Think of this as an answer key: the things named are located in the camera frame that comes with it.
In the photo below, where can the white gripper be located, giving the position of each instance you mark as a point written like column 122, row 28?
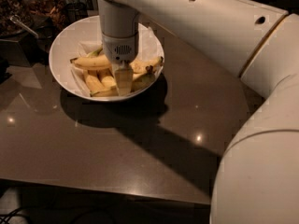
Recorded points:
column 120, row 48

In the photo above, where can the long yellow banana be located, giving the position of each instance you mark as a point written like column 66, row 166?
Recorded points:
column 91, row 63
column 140, row 81

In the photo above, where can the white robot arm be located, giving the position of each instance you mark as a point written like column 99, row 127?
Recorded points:
column 257, row 181

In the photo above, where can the small right yellow banana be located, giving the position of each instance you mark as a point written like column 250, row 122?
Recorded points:
column 140, row 67

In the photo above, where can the left lower yellow banana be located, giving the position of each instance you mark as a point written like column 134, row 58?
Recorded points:
column 92, row 81

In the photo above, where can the green-tipped banana at back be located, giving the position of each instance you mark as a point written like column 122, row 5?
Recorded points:
column 95, row 53

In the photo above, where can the white ceramic bowl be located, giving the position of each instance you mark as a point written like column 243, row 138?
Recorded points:
column 65, row 47

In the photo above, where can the glass jar with snacks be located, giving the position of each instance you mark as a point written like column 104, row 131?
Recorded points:
column 9, row 8

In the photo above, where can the dark wire basket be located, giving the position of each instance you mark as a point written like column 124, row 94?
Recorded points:
column 76, row 11

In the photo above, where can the metal scoop handle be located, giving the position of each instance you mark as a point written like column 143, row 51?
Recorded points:
column 15, row 19

